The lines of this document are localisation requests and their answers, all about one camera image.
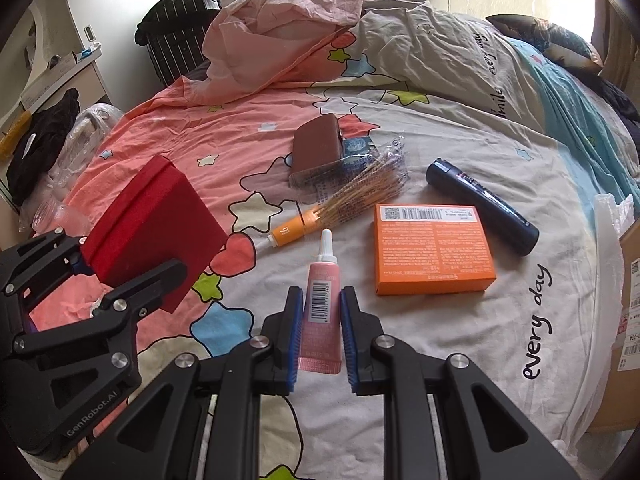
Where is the pink cosmetic tube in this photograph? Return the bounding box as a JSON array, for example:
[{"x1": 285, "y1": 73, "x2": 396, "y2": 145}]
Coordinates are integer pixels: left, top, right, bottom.
[{"x1": 299, "y1": 229, "x2": 342, "y2": 375}]

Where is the red gift box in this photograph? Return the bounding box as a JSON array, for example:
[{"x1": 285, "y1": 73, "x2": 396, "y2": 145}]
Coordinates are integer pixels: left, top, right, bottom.
[{"x1": 81, "y1": 155, "x2": 228, "y2": 313}]

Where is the orange cosmetic tube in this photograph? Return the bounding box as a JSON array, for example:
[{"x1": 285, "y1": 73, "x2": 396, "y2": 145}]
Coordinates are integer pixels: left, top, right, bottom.
[{"x1": 255, "y1": 208, "x2": 320, "y2": 254}]

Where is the orange box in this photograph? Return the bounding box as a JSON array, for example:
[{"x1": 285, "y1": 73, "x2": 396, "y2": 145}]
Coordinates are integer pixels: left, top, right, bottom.
[{"x1": 374, "y1": 204, "x2": 497, "y2": 296}]

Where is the dark blue shampoo bottle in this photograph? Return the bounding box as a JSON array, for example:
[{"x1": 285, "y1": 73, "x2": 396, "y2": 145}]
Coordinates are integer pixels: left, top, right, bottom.
[{"x1": 425, "y1": 158, "x2": 539, "y2": 257}]

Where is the cotton swab plastic bag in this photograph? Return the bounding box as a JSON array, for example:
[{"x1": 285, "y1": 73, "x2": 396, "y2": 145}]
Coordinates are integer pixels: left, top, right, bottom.
[{"x1": 316, "y1": 136, "x2": 409, "y2": 229}]

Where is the black clothes pile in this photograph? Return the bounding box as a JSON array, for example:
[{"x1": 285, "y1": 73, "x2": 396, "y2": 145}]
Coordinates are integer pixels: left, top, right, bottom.
[{"x1": 6, "y1": 88, "x2": 80, "y2": 208}]

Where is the cardboard box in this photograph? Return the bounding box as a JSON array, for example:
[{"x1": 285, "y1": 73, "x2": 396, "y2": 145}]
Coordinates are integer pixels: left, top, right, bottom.
[{"x1": 588, "y1": 220, "x2": 639, "y2": 434}]

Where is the white desk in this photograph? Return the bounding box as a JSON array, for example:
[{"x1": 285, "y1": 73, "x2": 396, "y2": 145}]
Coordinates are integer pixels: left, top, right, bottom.
[{"x1": 1, "y1": 42, "x2": 110, "y2": 132}]

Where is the brown zip case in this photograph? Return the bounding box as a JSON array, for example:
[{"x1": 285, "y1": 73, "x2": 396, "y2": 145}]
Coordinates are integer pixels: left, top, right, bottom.
[{"x1": 288, "y1": 114, "x2": 343, "y2": 188}]

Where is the black striped suitcase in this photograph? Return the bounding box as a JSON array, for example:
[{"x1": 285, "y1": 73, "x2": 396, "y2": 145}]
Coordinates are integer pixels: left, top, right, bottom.
[{"x1": 134, "y1": 0, "x2": 220, "y2": 87}]

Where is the patterned dark pillow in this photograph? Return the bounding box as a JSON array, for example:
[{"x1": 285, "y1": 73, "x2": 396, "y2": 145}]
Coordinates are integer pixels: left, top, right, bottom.
[{"x1": 486, "y1": 14, "x2": 603, "y2": 75}]

